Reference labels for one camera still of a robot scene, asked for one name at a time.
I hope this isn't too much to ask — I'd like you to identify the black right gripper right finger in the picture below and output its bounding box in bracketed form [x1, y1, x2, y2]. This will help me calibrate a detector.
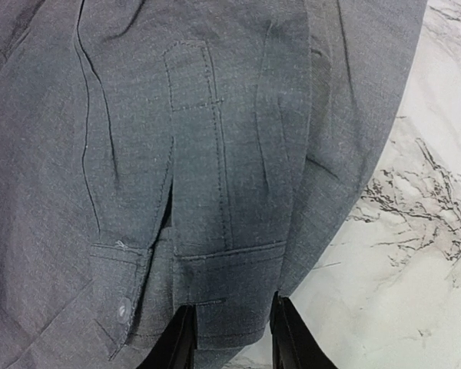
[270, 291, 333, 369]

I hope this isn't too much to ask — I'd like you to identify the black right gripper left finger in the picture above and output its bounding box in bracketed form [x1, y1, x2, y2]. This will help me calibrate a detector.
[137, 305, 197, 369]

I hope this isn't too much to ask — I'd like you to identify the grey long sleeve shirt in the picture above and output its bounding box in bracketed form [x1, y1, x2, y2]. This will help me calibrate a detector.
[0, 1, 426, 368]

